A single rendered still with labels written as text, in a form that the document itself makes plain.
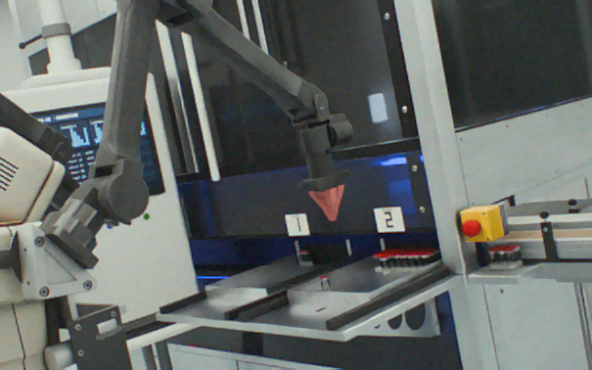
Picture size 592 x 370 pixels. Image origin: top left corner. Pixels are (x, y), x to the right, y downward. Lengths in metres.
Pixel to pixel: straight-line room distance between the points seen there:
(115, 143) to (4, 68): 6.00
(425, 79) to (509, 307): 0.61
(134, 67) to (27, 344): 0.50
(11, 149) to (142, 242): 1.09
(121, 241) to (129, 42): 1.12
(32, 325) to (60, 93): 1.08
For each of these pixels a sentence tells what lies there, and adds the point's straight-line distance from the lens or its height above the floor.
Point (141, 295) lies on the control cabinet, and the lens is 2.35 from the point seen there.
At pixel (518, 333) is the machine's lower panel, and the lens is 1.95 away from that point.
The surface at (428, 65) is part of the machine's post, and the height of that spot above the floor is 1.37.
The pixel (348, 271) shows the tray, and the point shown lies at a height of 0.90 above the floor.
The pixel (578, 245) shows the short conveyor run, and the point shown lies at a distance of 1.72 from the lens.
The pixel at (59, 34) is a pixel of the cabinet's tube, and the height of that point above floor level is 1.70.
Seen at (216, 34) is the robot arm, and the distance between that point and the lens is 1.41.
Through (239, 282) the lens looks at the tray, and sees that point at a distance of 2.12.
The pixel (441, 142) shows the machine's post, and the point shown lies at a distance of 1.72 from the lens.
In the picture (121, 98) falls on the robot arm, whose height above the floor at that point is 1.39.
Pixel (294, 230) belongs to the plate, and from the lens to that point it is 2.10.
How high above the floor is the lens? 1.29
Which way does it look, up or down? 4 degrees down
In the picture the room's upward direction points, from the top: 11 degrees counter-clockwise
